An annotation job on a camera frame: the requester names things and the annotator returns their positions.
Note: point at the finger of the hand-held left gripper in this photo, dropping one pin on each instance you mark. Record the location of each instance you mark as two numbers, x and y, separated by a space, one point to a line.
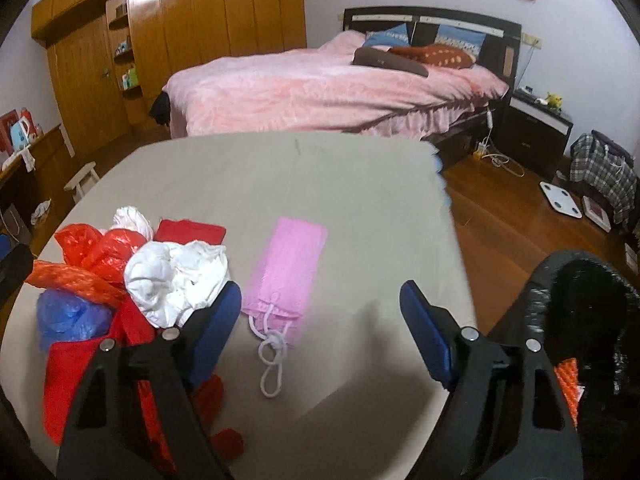
14 270

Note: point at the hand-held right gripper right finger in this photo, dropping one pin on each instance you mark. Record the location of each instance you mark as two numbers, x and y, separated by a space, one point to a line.
430 332

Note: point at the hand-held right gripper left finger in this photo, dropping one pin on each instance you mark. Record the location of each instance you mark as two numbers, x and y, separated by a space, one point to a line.
215 332

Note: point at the orange mesh bag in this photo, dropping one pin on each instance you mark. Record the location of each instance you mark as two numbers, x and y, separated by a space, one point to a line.
567 385
65 277

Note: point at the blue plastic bag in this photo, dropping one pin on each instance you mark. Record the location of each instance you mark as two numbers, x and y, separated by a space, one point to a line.
70 315

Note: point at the white plastic bag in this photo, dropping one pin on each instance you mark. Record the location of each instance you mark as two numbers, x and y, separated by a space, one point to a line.
170 275

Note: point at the red plastic bag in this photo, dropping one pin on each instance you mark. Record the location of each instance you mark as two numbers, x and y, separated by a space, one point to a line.
90 250

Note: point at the pink face mask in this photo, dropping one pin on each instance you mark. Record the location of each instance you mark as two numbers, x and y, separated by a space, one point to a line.
290 270

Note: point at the red knitted cloth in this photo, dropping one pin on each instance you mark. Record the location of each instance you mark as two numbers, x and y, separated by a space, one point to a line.
75 375

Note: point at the small white ball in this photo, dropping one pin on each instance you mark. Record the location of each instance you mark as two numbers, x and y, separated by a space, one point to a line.
131 220

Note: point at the black trash bin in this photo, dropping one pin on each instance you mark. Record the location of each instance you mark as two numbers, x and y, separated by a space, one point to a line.
600 320

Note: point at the wooden side cabinet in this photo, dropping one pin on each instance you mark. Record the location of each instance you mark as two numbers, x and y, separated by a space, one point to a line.
45 170

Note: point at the white wooden stool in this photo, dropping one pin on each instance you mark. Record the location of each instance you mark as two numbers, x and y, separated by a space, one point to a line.
82 177

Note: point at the red gift box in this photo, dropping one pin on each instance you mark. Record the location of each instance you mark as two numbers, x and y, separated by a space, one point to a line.
7 125

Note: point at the white bathroom scale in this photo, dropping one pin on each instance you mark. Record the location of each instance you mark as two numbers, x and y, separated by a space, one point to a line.
561 199

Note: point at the white and red flat box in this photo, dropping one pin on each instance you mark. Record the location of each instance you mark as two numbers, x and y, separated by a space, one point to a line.
597 212

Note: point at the black clothing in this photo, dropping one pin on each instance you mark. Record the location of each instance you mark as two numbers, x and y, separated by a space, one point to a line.
160 107

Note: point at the black nightstand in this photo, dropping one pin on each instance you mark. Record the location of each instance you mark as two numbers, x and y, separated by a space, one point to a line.
525 135

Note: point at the plaid bag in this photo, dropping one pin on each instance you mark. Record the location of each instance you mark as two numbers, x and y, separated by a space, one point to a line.
605 175

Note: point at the bed with pink cover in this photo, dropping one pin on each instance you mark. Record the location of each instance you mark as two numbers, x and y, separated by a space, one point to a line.
300 90

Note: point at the small black bedside device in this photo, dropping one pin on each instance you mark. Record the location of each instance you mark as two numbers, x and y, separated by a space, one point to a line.
525 91

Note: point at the yellow plush toy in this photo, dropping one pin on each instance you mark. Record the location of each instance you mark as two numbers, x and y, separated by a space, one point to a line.
554 100

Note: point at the red patterned pillow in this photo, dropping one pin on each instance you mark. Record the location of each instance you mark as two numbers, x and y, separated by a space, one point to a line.
440 55

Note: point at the brown cushion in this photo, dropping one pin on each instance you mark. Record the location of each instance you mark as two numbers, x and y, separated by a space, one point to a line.
380 58

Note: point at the blue pillow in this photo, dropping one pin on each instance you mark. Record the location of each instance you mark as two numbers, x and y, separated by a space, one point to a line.
460 37
387 37

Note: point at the wooden wardrobe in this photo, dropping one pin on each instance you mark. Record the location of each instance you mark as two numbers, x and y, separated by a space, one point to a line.
200 20

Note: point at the wall socket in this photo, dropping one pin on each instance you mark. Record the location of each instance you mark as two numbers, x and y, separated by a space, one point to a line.
531 41

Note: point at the black bed frame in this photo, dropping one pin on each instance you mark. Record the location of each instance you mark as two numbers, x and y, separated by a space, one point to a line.
475 17

